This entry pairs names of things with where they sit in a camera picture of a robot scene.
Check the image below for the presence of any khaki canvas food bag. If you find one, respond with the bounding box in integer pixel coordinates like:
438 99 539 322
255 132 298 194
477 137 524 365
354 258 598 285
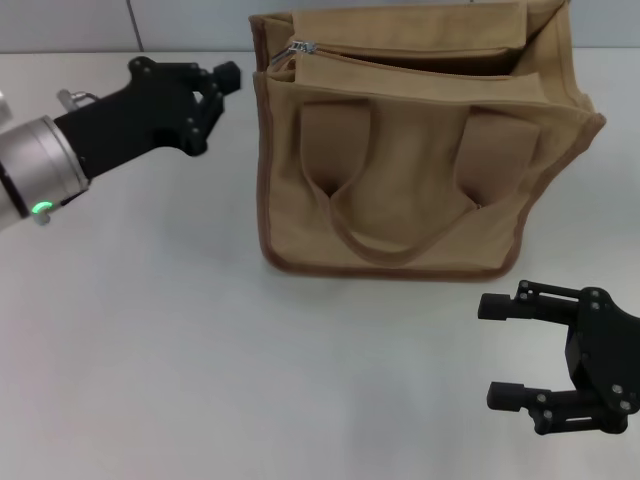
248 0 608 279

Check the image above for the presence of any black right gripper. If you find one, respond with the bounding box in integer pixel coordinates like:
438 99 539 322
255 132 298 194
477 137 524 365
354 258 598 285
478 279 640 436

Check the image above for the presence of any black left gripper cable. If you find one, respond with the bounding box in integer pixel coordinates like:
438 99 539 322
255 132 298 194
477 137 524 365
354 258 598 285
56 88 99 109

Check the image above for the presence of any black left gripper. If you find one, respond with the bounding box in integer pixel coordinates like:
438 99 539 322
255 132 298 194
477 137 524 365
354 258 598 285
52 56 243 180

